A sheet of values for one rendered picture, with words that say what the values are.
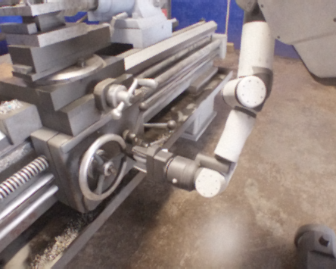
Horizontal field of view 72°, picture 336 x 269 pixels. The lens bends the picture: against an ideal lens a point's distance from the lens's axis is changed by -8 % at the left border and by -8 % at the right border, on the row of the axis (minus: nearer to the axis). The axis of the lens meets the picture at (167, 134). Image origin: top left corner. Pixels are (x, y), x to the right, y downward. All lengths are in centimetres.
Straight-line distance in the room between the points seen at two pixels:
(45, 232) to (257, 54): 92
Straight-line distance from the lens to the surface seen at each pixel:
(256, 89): 65
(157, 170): 74
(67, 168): 75
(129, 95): 72
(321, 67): 59
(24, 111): 78
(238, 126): 67
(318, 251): 127
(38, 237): 104
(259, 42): 70
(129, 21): 139
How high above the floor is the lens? 117
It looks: 33 degrees down
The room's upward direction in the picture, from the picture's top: 1 degrees counter-clockwise
